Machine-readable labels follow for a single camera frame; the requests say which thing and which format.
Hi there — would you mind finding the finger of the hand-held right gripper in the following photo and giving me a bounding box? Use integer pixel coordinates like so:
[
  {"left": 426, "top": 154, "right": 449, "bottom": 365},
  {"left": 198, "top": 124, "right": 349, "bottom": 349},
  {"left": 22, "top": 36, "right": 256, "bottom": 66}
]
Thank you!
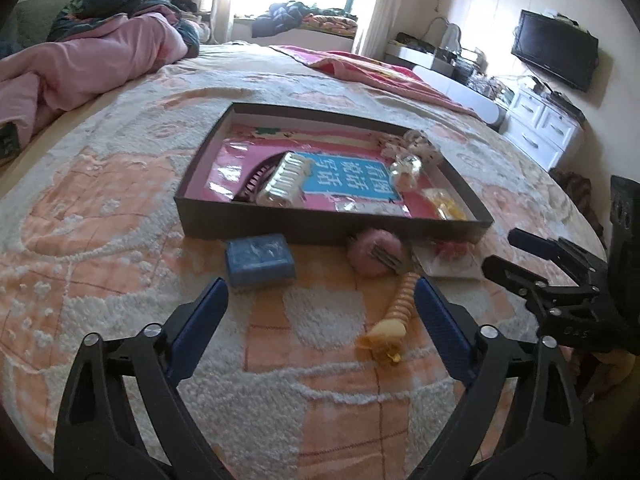
[
  {"left": 481, "top": 255, "right": 581, "bottom": 313},
  {"left": 507, "top": 228, "right": 603, "bottom": 281}
]

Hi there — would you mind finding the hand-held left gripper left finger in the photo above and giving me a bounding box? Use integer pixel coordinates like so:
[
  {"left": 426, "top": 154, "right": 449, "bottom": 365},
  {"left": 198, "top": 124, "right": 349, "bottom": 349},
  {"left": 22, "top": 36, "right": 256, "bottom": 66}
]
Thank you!
[{"left": 54, "top": 277, "right": 230, "bottom": 480}]

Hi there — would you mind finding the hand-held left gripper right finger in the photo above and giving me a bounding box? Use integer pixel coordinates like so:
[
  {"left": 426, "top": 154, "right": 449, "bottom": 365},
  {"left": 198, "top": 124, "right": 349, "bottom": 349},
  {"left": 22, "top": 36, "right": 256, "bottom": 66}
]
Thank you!
[{"left": 407, "top": 277, "right": 590, "bottom": 480}]

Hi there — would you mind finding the yellow spiral hair tie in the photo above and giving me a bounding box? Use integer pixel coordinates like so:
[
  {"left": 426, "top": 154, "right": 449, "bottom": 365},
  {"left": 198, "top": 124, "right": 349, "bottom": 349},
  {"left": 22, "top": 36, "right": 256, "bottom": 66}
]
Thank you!
[{"left": 355, "top": 272, "right": 422, "bottom": 364}]

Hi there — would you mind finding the white card jewelry packet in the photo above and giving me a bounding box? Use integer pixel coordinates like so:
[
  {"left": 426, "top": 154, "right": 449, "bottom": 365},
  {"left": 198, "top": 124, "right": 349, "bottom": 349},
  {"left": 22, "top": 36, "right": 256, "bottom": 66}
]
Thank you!
[{"left": 411, "top": 239, "right": 485, "bottom": 279}]

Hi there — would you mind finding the dark shallow cardboard box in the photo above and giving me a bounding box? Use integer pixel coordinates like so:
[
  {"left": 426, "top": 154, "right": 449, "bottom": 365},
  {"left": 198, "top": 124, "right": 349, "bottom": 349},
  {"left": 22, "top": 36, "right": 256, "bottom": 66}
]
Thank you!
[{"left": 173, "top": 102, "right": 495, "bottom": 247}]

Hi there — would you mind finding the brown hair claw clip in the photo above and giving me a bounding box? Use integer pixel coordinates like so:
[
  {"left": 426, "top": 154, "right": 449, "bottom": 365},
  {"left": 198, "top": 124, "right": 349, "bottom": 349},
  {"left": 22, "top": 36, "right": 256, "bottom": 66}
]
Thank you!
[{"left": 239, "top": 157, "right": 282, "bottom": 204}]

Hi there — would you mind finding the beige dotted scrunchie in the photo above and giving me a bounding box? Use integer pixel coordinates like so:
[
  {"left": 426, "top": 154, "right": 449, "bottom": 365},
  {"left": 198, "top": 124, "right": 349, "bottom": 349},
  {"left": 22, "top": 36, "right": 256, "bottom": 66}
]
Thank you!
[{"left": 381, "top": 129, "right": 442, "bottom": 192}]

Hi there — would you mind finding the white hair clip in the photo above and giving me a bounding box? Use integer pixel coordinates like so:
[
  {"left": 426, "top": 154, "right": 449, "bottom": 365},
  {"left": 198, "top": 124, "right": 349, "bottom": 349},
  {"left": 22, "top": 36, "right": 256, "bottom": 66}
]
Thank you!
[{"left": 255, "top": 151, "right": 319, "bottom": 209}]

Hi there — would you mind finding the brown cloth heap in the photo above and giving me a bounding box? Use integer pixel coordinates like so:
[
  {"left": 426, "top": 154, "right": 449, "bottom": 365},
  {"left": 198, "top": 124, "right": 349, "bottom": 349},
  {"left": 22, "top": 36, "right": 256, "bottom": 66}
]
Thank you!
[{"left": 549, "top": 168, "right": 607, "bottom": 242}]

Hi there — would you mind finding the small blue box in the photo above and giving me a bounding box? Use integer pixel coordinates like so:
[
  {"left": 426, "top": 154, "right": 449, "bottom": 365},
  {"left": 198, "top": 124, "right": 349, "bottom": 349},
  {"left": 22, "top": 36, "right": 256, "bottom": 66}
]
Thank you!
[{"left": 224, "top": 233, "right": 297, "bottom": 292}]

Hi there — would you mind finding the pink pompom hair clip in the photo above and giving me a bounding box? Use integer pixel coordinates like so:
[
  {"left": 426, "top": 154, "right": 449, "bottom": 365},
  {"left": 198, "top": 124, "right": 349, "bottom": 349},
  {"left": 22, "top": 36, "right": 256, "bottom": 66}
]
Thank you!
[{"left": 347, "top": 228, "right": 409, "bottom": 277}]

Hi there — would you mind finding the white drawer cabinet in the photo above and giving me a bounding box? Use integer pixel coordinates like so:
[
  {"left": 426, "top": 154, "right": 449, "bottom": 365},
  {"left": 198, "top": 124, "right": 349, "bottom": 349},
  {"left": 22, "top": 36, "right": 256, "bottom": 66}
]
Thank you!
[{"left": 499, "top": 82, "right": 587, "bottom": 172}]

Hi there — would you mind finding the peach patterned bedspread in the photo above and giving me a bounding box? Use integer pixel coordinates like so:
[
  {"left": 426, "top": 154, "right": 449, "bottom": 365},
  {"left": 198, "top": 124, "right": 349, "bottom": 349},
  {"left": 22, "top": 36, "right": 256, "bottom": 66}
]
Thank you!
[{"left": 0, "top": 42, "right": 608, "bottom": 480}]

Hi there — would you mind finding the pink book with blue label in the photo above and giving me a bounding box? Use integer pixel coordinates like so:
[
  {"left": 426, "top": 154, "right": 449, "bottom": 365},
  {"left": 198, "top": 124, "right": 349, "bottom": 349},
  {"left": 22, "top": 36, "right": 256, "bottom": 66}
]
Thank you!
[{"left": 207, "top": 129, "right": 437, "bottom": 219}]

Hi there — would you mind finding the white dressing desk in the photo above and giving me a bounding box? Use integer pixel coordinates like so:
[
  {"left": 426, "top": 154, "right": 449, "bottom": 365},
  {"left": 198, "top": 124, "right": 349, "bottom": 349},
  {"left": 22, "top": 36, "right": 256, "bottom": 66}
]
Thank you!
[{"left": 382, "top": 41, "right": 509, "bottom": 127}]

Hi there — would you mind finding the pink printed blanket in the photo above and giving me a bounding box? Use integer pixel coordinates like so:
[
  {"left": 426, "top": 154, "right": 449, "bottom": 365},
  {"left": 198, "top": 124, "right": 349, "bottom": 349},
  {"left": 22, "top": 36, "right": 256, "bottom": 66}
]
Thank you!
[{"left": 269, "top": 43, "right": 484, "bottom": 119}]

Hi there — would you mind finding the pink quilt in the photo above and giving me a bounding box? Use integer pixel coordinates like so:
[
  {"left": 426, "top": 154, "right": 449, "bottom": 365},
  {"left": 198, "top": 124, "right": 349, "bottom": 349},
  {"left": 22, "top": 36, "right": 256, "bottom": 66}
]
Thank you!
[{"left": 0, "top": 12, "right": 189, "bottom": 135}]

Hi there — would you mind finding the white curtain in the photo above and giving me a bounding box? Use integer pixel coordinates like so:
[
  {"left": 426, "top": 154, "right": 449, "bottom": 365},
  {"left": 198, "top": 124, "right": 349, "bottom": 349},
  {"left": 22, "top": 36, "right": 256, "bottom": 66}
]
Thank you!
[
  {"left": 209, "top": 0, "right": 237, "bottom": 44},
  {"left": 351, "top": 0, "right": 402, "bottom": 54}
]

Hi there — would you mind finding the colourful cloth on window seat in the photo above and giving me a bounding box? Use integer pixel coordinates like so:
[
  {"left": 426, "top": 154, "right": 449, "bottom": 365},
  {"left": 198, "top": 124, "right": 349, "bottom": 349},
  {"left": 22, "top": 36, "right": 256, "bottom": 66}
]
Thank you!
[{"left": 302, "top": 12, "right": 359, "bottom": 37}]

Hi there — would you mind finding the dark jacket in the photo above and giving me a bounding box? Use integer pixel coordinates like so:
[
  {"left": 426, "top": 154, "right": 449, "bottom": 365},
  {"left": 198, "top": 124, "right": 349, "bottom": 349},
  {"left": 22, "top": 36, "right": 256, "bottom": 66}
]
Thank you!
[{"left": 251, "top": 0, "right": 307, "bottom": 39}]

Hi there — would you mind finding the dark floral quilt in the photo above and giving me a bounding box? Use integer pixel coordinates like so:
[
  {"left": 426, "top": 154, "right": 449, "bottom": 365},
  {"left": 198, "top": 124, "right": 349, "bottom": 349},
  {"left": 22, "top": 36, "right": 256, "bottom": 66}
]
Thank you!
[{"left": 46, "top": 0, "right": 202, "bottom": 59}]

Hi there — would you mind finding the green padded headboard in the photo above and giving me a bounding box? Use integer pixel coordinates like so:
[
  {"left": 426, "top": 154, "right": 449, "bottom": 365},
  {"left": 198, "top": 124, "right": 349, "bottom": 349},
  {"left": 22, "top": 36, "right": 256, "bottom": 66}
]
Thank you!
[{"left": 0, "top": 0, "right": 82, "bottom": 59}]

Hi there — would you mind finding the black wall television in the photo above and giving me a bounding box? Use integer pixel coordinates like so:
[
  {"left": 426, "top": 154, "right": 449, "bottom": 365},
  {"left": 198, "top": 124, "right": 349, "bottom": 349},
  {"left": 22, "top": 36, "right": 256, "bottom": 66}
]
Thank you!
[{"left": 510, "top": 8, "right": 600, "bottom": 94}]

